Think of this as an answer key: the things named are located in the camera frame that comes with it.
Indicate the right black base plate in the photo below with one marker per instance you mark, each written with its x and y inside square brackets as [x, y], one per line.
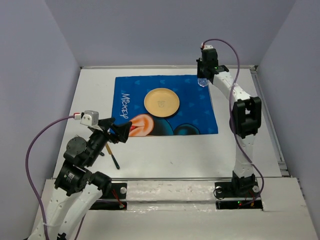
[228, 199]

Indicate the yellow round plate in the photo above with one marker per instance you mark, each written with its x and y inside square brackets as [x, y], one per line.
[161, 102]

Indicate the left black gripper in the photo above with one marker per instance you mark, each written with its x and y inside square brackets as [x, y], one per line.
[122, 131]

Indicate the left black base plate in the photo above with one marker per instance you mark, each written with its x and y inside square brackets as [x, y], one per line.
[114, 200]

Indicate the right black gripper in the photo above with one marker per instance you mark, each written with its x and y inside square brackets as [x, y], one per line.
[200, 62]

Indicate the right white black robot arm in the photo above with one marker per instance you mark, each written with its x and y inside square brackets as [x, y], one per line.
[245, 120]

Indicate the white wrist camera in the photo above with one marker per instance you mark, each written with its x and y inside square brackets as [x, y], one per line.
[206, 47]
[88, 118]

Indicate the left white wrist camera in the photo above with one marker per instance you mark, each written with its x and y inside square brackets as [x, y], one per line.
[88, 118]

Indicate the clear plastic cup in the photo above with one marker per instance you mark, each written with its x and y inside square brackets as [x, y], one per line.
[203, 82]

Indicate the gold knife green handle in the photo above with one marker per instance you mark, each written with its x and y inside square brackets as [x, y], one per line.
[112, 156]

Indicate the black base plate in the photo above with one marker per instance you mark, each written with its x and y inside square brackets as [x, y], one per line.
[228, 199]
[114, 200]

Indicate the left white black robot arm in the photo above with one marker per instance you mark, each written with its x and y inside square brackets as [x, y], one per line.
[76, 188]

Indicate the blue Mickey placemat cloth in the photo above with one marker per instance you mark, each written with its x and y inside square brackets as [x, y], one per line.
[195, 115]

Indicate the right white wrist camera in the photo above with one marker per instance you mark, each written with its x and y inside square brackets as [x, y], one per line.
[206, 47]

